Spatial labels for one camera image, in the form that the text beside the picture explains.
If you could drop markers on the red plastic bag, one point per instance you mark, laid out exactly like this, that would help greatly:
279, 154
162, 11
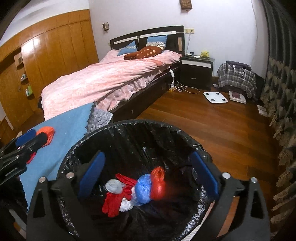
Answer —
158, 188

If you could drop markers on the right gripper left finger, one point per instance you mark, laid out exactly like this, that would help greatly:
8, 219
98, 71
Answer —
45, 221

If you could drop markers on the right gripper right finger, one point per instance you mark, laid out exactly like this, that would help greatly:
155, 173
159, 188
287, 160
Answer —
250, 222

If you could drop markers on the black lined trash bin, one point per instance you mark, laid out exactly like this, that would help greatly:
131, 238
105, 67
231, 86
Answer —
134, 148

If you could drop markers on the black bed frame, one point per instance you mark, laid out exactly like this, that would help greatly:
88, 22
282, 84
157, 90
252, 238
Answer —
156, 70

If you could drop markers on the red cloth glove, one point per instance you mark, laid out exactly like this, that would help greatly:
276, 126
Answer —
113, 201

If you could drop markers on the orange foam net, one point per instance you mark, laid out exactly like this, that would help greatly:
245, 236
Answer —
49, 131

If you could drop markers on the right wall lamp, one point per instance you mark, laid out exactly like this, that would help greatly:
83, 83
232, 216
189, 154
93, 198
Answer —
186, 4

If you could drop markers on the left wall lamp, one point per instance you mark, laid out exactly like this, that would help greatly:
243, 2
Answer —
106, 26

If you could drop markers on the white bathroom scale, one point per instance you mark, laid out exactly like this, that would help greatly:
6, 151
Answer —
215, 97

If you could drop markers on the white mask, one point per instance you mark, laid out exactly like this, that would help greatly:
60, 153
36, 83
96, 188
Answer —
126, 205

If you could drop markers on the grey tissue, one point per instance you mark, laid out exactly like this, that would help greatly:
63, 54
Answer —
114, 186

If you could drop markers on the brown dotted pillow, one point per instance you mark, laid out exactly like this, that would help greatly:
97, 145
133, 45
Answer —
145, 52

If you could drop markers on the wooden wardrobe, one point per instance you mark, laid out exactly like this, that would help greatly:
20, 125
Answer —
40, 54

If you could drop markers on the yellow plush toy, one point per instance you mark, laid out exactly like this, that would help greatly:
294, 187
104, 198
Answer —
205, 54

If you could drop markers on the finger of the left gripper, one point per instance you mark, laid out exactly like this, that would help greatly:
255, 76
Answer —
26, 137
35, 143

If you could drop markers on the blue pillow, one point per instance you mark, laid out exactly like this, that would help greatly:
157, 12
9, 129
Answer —
130, 48
158, 41

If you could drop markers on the plaid cloth covered chair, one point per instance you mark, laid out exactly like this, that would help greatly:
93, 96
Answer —
237, 75

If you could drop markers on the left blue pillow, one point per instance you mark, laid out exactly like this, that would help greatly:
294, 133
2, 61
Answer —
130, 48

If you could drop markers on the blue plastic bag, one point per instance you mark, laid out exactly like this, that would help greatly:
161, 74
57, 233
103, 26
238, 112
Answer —
143, 189

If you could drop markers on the black white nightstand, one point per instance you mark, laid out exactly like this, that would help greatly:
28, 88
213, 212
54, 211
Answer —
196, 72

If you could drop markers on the blue table cloth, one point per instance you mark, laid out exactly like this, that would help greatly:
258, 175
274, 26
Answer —
69, 127

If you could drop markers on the pink bed duvet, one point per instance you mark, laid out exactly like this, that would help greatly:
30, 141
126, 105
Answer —
106, 83

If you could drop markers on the wall power outlet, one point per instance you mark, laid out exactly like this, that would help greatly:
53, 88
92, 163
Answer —
189, 30

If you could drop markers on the right blue pillow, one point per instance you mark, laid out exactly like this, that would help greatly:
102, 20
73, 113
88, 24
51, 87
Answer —
158, 41

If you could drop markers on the wall lamp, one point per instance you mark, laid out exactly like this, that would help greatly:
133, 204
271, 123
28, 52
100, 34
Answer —
106, 26
186, 4

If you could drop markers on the dark patterned curtain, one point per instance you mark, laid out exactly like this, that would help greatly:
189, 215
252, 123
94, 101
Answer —
278, 98

